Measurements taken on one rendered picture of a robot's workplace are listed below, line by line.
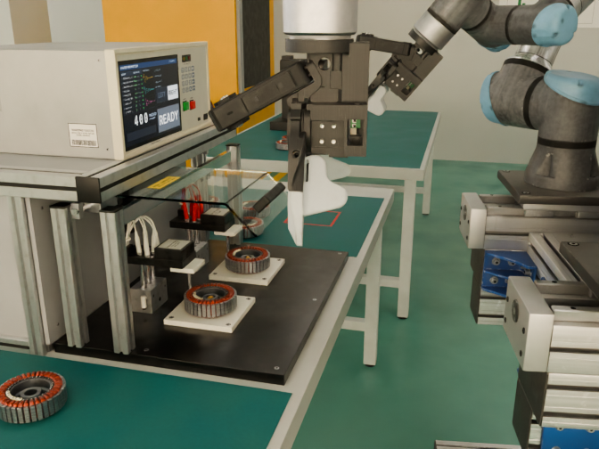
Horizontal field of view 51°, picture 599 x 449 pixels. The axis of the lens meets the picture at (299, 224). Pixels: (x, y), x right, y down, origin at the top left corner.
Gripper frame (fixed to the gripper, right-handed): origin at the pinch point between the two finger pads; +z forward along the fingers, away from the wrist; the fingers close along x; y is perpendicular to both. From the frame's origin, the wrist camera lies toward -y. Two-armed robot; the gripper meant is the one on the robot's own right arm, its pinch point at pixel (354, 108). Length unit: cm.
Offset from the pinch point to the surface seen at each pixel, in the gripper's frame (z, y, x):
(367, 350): 92, 66, 91
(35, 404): 57, -6, -61
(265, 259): 42.6, 7.4, 0.9
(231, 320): 44, 10, -26
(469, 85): 22, 54, 511
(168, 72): 19.1, -35.1, -7.9
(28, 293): 58, -23, -42
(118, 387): 54, 2, -49
